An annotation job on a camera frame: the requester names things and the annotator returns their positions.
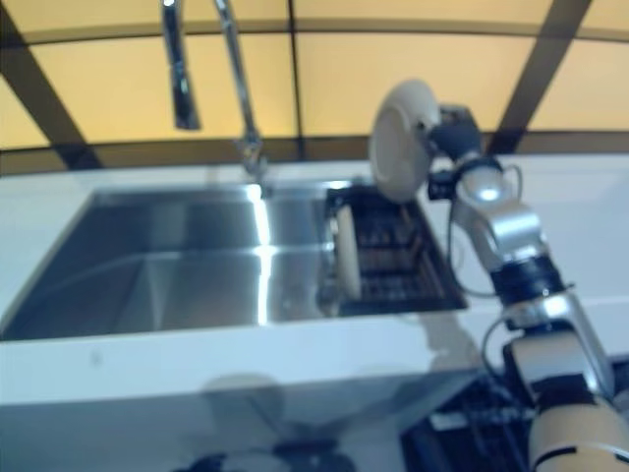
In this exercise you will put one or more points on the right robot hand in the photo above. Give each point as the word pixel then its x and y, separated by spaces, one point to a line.
pixel 457 137

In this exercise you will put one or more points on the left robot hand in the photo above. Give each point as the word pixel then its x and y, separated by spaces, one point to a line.
pixel 209 464

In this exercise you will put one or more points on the cream ceramic plate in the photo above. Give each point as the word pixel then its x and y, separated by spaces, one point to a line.
pixel 398 142
pixel 348 251

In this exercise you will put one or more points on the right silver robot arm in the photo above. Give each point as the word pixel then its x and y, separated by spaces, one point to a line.
pixel 516 231

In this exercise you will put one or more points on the black dishwasher plate rack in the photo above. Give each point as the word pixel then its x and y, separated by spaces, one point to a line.
pixel 467 423

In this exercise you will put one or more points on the glossy white cabinet front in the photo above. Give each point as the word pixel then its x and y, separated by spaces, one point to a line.
pixel 147 432

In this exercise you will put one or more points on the black dish drying rack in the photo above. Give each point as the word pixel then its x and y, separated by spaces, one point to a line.
pixel 393 275

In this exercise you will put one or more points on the stainless steel sink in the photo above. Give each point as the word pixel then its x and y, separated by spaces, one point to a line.
pixel 172 275

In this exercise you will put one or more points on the chrome kitchen faucet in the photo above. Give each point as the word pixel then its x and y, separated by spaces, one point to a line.
pixel 236 74

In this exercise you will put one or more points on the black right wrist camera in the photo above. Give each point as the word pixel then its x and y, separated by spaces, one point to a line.
pixel 442 186

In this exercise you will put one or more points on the dark brown window frame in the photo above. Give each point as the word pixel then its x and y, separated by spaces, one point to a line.
pixel 295 74

